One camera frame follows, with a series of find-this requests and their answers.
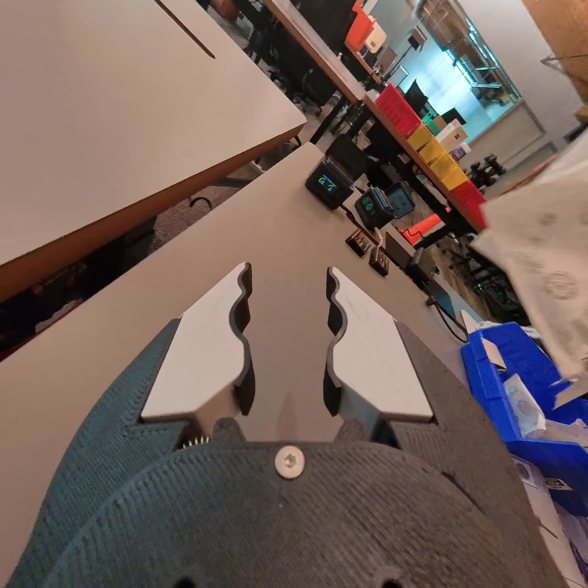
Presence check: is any red storage bin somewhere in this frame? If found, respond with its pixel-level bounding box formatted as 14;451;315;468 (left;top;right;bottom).
376;83;422;139
452;180;488;231

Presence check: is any dumbbell rack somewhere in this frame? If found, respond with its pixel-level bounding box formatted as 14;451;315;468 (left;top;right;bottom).
468;154;507;189

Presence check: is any orange crate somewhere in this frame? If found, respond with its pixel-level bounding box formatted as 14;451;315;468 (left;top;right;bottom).
345;0;376;50

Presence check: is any large printed paper lego bag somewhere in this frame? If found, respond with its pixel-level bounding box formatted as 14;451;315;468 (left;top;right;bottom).
471;133;588;382

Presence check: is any yellow storage bin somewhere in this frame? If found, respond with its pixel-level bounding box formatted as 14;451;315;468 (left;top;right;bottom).
429;154;460;178
441;165;470;192
406;123;435;151
419;138;446;165

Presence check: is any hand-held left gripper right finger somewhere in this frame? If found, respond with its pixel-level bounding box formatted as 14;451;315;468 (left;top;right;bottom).
323;266;435;431

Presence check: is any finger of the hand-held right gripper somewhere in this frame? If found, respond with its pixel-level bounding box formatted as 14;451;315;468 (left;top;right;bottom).
551;377;588;410

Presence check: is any white carton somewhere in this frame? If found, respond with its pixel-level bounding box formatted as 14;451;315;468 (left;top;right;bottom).
434;119;468;152

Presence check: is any small black battery charger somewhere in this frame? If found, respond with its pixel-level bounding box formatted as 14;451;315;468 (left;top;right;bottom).
354;181;416;231

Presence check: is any blue storage bin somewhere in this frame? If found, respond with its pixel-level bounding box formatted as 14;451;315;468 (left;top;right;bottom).
461;322;588;516

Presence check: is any lego instruction booklet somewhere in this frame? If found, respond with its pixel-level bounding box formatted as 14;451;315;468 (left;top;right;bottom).
509;454;588;588

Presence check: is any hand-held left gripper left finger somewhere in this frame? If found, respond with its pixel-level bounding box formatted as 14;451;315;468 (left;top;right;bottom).
140;262;255;431

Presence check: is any black adapter cable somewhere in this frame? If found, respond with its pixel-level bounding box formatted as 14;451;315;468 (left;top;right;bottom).
426;294;470;344

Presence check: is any orange traffic cone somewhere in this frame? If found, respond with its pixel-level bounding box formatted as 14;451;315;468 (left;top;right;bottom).
399;219;445;247

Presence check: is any heap of white paper bags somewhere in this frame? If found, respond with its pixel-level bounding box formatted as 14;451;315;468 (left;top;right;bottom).
478;337;588;447

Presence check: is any black battery charger case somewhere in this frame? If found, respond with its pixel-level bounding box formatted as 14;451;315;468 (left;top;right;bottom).
304;133;370;210

